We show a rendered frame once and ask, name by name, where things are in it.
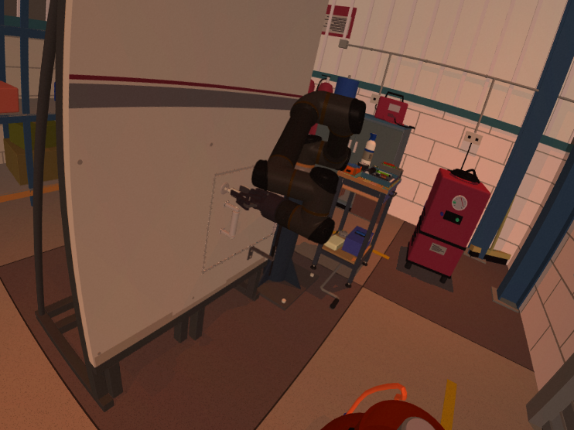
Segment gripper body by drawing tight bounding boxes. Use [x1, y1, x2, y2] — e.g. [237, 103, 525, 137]
[249, 188, 282, 224]

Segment yellow box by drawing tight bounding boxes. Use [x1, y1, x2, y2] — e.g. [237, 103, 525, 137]
[3, 120, 60, 186]

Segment white door handle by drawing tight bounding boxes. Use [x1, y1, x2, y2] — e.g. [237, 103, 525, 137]
[218, 201, 241, 240]

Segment yellow broom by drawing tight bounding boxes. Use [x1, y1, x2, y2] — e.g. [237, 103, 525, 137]
[485, 200, 519, 264]

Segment grey crank handle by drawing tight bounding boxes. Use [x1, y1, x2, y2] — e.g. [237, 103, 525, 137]
[319, 268, 345, 310]

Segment orange box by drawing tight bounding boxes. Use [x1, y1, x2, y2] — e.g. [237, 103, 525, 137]
[0, 80, 22, 114]

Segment grey conduit pipe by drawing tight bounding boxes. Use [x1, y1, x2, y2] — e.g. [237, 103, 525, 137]
[337, 38, 541, 132]

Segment red and white sign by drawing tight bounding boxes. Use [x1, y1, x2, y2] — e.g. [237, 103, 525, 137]
[322, 4, 358, 38]

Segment black cable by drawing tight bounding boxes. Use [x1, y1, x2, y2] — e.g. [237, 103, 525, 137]
[450, 139, 481, 183]

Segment grey metal bracket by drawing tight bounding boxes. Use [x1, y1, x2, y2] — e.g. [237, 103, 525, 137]
[246, 244, 275, 262]

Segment dark brown support frame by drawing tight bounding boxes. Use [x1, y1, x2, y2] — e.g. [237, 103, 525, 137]
[35, 261, 280, 412]

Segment red machine with orange hose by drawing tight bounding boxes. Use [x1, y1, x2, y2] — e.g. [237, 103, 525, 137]
[319, 382, 448, 430]

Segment blue drum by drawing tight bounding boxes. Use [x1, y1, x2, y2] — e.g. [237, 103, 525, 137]
[336, 75, 359, 98]

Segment white locker door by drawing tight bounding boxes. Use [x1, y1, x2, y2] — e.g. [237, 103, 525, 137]
[201, 165, 280, 275]

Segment white caravan wall panel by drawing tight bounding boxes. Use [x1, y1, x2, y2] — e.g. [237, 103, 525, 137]
[61, 0, 331, 370]

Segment blue box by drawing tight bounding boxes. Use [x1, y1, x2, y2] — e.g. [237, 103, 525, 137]
[342, 226, 374, 260]

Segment red toolbox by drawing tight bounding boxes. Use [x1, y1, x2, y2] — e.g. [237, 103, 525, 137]
[375, 91, 409, 125]

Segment black hose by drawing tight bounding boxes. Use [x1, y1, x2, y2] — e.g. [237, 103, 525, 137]
[32, 0, 65, 316]

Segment blue shelf rack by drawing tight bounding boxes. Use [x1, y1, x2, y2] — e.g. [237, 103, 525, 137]
[0, 0, 60, 208]

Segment green parts tray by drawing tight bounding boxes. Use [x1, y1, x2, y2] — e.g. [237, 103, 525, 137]
[374, 162, 403, 182]

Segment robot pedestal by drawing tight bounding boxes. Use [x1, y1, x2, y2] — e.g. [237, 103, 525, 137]
[267, 222, 302, 291]

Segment blue steel column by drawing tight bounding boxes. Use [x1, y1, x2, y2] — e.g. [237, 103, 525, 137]
[497, 145, 574, 311]
[468, 0, 574, 261]

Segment red machine with gauge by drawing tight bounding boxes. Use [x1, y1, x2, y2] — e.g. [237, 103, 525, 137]
[405, 167, 493, 285]

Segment white bottle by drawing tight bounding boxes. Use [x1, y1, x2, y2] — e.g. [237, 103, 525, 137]
[360, 133, 378, 168]

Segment grey metal trolley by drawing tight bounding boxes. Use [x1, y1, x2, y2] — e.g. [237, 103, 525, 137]
[311, 165, 403, 288]

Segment grey bench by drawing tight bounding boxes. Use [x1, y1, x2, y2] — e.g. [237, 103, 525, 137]
[525, 380, 574, 430]

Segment grey cabinet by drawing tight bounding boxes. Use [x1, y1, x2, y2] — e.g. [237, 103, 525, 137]
[348, 111, 412, 181]

